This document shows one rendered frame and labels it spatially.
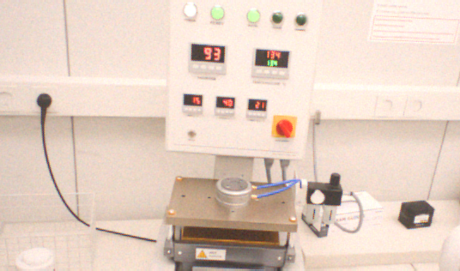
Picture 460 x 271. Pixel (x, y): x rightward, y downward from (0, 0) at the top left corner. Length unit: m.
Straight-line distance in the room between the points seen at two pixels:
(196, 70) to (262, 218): 0.35
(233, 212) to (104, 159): 0.67
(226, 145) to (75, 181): 0.63
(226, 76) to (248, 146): 0.17
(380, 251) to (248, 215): 0.64
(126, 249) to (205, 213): 0.57
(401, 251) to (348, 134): 0.41
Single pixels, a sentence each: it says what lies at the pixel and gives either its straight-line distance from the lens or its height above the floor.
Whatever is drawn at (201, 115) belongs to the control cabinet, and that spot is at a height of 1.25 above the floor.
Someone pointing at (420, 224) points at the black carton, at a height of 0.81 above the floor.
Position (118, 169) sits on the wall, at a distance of 1.75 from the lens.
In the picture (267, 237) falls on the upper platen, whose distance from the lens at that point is 1.18.
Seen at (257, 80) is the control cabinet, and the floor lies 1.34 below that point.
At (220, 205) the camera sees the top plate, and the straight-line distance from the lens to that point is 1.18.
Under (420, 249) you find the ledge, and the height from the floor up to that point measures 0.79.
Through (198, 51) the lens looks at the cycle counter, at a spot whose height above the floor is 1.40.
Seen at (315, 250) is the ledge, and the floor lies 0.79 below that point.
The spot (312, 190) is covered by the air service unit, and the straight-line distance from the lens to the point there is 1.34.
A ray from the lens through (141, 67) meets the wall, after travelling 1.63.
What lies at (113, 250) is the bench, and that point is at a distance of 1.67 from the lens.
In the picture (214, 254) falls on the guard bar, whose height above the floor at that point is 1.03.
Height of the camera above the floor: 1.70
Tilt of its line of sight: 26 degrees down
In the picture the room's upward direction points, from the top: 6 degrees clockwise
